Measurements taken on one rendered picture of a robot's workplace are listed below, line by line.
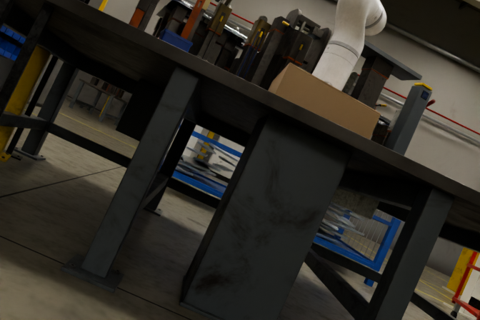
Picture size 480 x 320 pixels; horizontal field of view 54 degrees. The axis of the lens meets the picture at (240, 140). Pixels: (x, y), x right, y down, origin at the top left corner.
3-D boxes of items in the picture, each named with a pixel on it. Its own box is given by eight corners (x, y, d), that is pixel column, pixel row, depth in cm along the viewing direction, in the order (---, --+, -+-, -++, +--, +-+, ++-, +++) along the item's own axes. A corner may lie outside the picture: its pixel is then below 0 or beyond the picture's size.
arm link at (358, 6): (362, 64, 169) (392, 8, 171) (343, 37, 155) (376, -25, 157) (334, 58, 177) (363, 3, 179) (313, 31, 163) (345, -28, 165)
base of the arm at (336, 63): (349, 107, 157) (374, 58, 159) (298, 80, 157) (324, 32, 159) (335, 114, 176) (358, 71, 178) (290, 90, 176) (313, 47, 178)
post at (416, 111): (383, 178, 221) (422, 93, 223) (394, 181, 214) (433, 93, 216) (371, 171, 219) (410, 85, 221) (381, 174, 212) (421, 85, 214)
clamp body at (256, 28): (230, 103, 209) (266, 28, 210) (238, 104, 199) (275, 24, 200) (217, 97, 207) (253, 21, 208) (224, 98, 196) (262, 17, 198)
